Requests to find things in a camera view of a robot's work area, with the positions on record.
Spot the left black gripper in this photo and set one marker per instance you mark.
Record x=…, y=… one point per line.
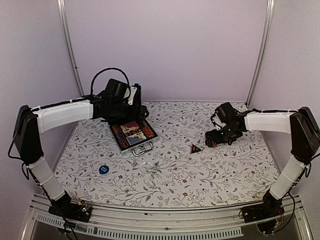
x=133, y=116

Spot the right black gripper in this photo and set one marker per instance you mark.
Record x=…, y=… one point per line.
x=217, y=140

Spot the blue playing card deck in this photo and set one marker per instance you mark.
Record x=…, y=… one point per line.
x=136, y=138

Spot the aluminium poker case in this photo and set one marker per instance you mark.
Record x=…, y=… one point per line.
x=142, y=147

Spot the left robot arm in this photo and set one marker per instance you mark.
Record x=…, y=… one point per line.
x=32, y=122

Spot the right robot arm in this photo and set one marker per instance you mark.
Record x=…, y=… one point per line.
x=300, y=124

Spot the poker chip row left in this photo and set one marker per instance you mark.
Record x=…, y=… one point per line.
x=120, y=138

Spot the poker chip row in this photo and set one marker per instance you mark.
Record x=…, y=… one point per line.
x=148, y=132
x=120, y=138

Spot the black triangle marker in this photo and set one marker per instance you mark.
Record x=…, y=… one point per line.
x=194, y=149

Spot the poker chip row right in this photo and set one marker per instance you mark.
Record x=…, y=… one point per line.
x=148, y=132

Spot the blue round button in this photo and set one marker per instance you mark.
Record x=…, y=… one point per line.
x=104, y=169

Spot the clear round dealer button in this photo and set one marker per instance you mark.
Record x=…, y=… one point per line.
x=146, y=167

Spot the floral table mat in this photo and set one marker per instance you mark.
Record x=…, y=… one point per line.
x=224, y=175

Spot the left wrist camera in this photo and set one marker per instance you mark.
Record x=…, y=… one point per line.
x=133, y=92

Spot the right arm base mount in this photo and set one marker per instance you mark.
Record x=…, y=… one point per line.
x=270, y=213

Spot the right aluminium frame post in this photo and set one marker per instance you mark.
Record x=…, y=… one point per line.
x=267, y=25

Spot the aluminium frame post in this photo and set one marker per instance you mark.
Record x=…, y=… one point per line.
x=62, y=12
x=267, y=25

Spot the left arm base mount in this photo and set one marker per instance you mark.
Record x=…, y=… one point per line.
x=71, y=211

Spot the left aluminium frame post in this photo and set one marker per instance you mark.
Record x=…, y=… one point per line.
x=62, y=12

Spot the front aluminium rail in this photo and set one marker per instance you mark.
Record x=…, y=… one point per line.
x=115, y=222

